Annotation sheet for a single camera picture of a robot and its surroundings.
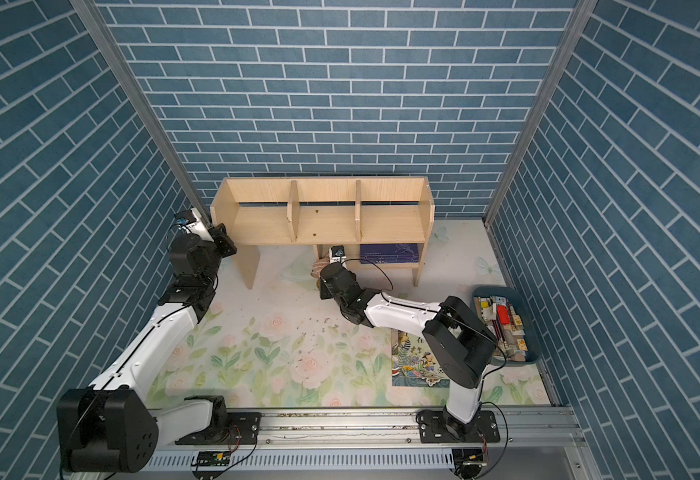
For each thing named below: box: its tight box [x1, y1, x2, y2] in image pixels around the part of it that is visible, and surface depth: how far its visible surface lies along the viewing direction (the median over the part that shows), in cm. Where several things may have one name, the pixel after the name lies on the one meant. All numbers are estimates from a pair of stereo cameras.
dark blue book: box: [360, 243, 419, 264], surface depth 93 cm
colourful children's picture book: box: [391, 328, 450, 388], surface depth 85 cm
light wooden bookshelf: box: [210, 176, 435, 290], surface depth 87 cm
